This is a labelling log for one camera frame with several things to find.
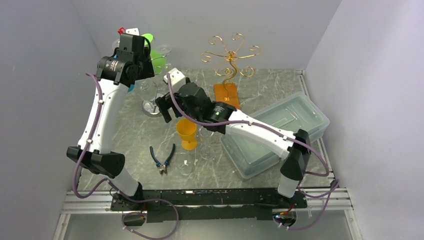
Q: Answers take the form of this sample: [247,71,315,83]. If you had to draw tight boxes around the green wine glass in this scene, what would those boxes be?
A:
[141,33,167,75]

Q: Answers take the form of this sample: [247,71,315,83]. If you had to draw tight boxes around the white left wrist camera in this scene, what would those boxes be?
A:
[117,27,140,36]

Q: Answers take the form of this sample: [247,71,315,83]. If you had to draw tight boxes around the chrome wire glass rack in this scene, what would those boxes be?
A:
[141,56,172,118]

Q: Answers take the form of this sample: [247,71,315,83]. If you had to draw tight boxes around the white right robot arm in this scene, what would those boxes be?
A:
[155,82,312,208]

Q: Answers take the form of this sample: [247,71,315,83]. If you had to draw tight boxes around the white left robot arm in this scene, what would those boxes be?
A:
[66,33,155,210]

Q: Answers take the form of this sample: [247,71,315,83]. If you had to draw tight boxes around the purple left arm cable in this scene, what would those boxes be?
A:
[71,72,180,240]

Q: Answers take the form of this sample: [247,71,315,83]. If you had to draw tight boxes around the orange frosted wine glass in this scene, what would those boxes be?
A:
[176,118,198,151]

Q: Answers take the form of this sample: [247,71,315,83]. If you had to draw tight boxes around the blue handled pliers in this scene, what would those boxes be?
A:
[149,143,177,175]

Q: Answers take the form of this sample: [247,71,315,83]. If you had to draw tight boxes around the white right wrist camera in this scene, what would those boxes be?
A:
[162,67,187,93]

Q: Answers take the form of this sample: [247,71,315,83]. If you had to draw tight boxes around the blue wine glass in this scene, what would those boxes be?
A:
[127,84,135,93]

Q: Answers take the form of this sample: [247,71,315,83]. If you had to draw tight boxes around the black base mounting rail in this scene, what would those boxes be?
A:
[110,187,307,223]

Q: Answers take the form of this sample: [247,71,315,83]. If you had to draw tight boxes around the clear plastic storage box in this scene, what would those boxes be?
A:
[220,91,330,179]

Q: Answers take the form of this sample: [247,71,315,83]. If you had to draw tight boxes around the gold wire glass rack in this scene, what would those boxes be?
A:
[200,33,262,110]

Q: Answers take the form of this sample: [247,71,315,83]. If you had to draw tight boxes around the ribbed clear wine glass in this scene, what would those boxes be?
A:
[136,79,158,102]

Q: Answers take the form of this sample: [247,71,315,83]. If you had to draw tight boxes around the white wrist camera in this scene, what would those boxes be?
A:
[117,27,140,36]
[162,67,187,93]

